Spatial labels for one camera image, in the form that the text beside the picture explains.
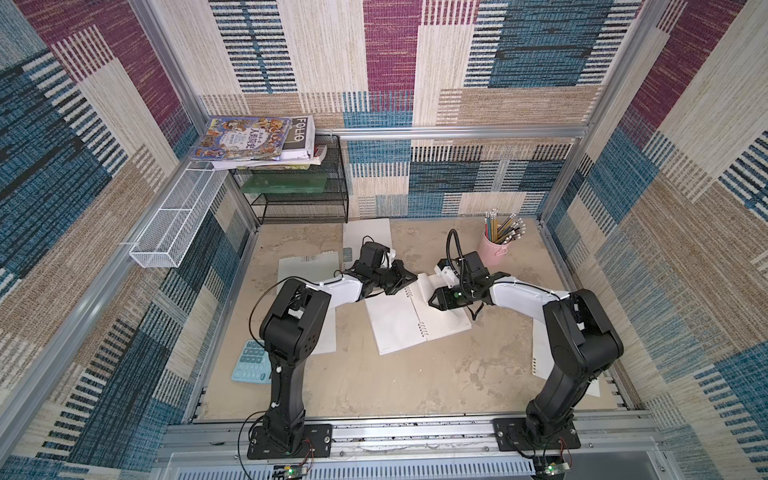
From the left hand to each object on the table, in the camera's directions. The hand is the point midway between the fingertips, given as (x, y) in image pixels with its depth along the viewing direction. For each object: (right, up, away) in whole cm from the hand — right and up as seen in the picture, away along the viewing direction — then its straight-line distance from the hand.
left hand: (418, 275), depth 93 cm
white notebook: (-27, -18, -4) cm, 33 cm away
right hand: (+5, -7, +1) cm, 9 cm away
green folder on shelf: (-43, +29, +5) cm, 52 cm away
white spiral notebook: (-23, +14, +24) cm, 36 cm away
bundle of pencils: (+30, +15, +4) cm, 33 cm away
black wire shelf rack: (-36, +29, +25) cm, 52 cm away
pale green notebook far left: (-34, +2, +14) cm, 37 cm away
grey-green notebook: (-4, -13, +1) cm, 14 cm away
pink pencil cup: (+25, +7, +9) cm, 27 cm away
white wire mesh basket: (-61, +12, -21) cm, 65 cm away
